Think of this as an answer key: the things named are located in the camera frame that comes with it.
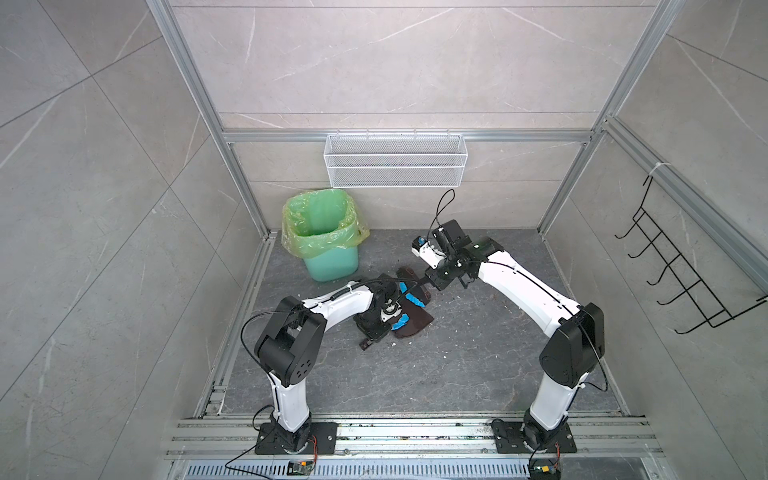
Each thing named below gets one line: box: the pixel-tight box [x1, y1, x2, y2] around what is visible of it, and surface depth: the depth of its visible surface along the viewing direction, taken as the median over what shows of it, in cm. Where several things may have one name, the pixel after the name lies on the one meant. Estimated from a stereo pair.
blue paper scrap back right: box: [391, 313, 410, 331], surface depth 94 cm
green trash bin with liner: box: [281, 189, 370, 282], surface depth 97 cm
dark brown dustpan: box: [390, 296, 434, 338], surface depth 99 cm
